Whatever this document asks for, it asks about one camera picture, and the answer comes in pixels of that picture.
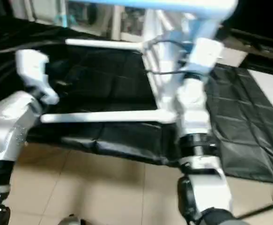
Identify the white plastic table top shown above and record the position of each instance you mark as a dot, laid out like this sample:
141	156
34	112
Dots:
164	84

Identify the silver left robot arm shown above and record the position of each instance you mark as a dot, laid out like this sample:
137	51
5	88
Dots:
10	126

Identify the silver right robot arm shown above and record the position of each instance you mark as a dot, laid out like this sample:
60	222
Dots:
192	112

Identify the black plastic mat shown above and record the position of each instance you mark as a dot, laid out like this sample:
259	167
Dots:
108	79

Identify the white glass door cabinet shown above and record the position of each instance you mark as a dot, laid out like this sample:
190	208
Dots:
127	26

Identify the teal floor stand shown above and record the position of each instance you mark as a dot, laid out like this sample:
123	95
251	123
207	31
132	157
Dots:
65	19

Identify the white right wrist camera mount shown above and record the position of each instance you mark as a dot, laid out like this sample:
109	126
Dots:
204	54

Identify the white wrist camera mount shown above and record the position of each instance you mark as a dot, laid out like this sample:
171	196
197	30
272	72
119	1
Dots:
33	70
204	54

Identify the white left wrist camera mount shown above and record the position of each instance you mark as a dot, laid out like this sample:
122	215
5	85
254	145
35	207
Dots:
33	70

